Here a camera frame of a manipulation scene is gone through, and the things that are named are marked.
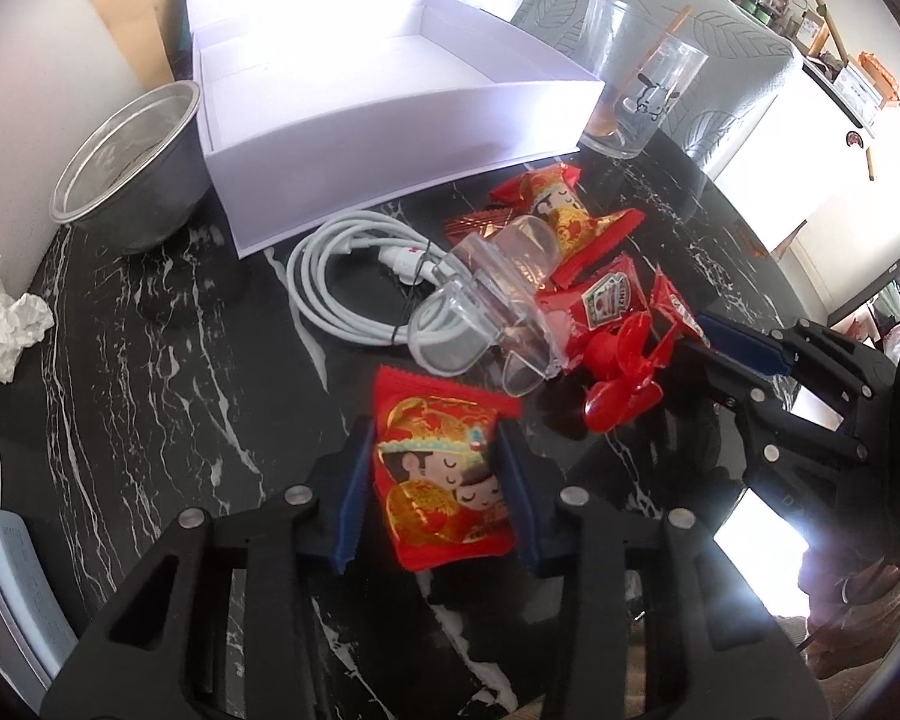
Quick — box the red plastic propeller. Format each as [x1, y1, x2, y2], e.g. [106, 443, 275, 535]
[566, 310, 679, 433]

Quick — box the metal bowl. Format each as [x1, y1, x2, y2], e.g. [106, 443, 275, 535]
[50, 80, 211, 255]

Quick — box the red ketchup packet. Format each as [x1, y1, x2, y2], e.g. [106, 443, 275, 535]
[650, 268, 710, 346]
[536, 254, 647, 371]

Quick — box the white gift box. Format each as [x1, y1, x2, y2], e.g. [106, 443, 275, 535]
[185, 0, 601, 255]

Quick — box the white blue device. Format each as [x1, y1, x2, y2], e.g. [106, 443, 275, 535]
[0, 511, 77, 712]

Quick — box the clear glass cup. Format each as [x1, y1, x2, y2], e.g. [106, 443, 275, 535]
[572, 0, 709, 160]

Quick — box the wooden stick in cup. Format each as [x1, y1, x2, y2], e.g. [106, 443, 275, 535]
[608, 5, 692, 132]

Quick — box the dark red foil candy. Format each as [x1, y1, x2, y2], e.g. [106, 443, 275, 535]
[443, 206, 517, 245]

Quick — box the crumpled white tissue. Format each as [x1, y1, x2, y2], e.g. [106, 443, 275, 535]
[0, 257, 55, 383]

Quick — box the red cartoon couple candy packet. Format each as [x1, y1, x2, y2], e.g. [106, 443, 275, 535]
[372, 367, 521, 572]

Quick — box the clear plastic holder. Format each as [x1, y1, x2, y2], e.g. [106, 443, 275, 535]
[406, 215, 566, 397]

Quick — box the grey leaf pattern chair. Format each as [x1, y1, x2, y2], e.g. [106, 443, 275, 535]
[514, 0, 802, 179]

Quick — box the white coiled cable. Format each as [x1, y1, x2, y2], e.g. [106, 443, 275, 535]
[286, 208, 452, 348]

